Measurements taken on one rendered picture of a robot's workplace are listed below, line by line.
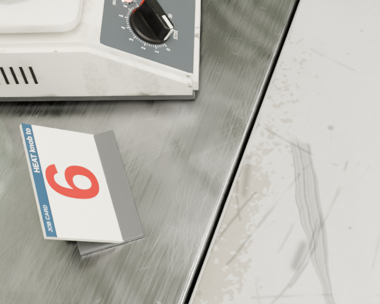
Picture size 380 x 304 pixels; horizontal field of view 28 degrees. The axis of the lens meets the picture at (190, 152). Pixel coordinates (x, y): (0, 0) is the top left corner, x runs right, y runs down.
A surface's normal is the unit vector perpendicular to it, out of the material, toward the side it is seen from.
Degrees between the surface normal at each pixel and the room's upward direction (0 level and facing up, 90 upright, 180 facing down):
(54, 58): 90
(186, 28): 30
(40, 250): 0
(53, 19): 0
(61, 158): 40
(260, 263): 0
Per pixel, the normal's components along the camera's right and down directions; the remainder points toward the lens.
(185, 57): 0.45, -0.45
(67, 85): -0.03, 0.85
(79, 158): 0.57, -0.58
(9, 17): -0.06, -0.52
